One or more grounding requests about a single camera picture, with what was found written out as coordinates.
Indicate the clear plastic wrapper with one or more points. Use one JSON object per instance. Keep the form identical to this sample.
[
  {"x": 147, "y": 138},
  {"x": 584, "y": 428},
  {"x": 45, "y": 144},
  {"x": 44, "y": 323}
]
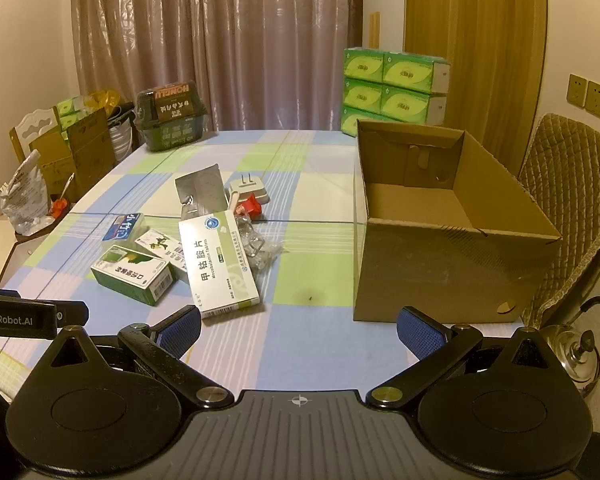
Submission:
[{"x": 260, "y": 247}]

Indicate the white power adapter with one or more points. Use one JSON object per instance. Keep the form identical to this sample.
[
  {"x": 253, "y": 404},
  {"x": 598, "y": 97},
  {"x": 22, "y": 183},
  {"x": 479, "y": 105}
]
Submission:
[{"x": 250, "y": 191}]

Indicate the white plastic bag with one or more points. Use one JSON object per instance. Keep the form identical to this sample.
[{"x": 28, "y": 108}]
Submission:
[{"x": 25, "y": 195}]

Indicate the white carved chair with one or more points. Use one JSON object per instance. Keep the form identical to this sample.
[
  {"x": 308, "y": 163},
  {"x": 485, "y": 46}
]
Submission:
[{"x": 35, "y": 127}]

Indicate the chair with quilted cover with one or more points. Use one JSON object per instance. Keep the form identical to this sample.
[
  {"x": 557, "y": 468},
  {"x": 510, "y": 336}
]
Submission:
[{"x": 570, "y": 185}]

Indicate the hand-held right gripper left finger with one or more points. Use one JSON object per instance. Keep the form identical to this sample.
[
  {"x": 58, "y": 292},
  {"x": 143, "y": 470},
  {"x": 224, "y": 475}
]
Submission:
[{"x": 180, "y": 330}]

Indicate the yellow plastic bag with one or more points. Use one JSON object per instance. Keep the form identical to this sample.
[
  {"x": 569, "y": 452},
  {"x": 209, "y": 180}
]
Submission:
[{"x": 102, "y": 99}]

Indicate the tall brown cardboard carton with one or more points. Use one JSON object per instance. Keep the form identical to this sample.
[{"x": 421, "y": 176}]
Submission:
[{"x": 95, "y": 150}]

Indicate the brown wooden door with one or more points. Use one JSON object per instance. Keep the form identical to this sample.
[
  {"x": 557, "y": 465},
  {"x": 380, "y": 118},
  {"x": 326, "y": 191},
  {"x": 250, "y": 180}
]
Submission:
[{"x": 480, "y": 20}]

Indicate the small blue and white box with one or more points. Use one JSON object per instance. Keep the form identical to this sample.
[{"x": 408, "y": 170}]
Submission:
[{"x": 125, "y": 225}]

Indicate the mauve curtain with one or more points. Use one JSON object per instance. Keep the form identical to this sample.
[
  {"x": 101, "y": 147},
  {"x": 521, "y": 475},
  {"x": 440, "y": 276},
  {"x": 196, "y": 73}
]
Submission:
[{"x": 205, "y": 35}]

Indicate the large white medicine box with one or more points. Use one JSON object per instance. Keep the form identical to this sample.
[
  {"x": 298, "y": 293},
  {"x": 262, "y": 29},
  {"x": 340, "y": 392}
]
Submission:
[{"x": 220, "y": 270}]

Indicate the dark green plastic container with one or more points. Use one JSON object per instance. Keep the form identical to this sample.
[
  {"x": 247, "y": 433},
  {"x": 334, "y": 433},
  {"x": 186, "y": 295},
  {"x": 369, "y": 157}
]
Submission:
[{"x": 172, "y": 125}]

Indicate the red candy packet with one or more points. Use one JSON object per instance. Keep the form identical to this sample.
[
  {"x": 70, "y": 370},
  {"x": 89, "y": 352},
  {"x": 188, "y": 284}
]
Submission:
[{"x": 250, "y": 206}]

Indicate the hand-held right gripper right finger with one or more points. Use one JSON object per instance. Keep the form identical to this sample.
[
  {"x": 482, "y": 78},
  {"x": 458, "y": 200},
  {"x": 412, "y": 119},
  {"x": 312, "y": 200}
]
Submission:
[{"x": 420, "y": 332}]

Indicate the white box with plant print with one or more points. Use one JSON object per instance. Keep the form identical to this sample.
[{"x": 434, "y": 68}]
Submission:
[{"x": 155, "y": 242}]

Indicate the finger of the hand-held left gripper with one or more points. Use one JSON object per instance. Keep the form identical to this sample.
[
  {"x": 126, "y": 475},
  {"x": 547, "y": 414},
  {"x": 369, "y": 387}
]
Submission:
[
  {"x": 74, "y": 314},
  {"x": 0, "y": 293}
]

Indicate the green medicine box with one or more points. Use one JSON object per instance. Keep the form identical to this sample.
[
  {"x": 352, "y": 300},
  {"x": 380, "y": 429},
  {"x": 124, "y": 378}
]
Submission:
[{"x": 130, "y": 272}]

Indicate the silver foil pouch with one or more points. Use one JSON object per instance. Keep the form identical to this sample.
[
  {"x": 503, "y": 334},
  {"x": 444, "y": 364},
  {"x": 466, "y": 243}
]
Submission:
[{"x": 205, "y": 185}]

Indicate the checkered tablecloth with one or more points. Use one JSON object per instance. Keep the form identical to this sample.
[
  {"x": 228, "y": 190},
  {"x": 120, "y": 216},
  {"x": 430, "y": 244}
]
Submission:
[{"x": 305, "y": 350}]

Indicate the steel kettle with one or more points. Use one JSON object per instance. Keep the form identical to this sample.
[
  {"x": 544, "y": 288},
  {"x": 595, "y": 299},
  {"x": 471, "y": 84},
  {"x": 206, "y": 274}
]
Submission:
[{"x": 570, "y": 355}]

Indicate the brown cardboard box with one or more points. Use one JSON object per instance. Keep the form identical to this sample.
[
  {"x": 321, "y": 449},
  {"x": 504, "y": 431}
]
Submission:
[{"x": 430, "y": 270}]

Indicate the single green tissue pack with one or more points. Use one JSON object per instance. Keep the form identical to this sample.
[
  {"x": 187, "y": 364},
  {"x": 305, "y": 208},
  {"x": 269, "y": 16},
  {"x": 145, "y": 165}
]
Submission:
[{"x": 72, "y": 110}]

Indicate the stack of green tissue packs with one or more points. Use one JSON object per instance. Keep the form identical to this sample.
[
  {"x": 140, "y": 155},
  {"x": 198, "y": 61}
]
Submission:
[{"x": 395, "y": 72}]

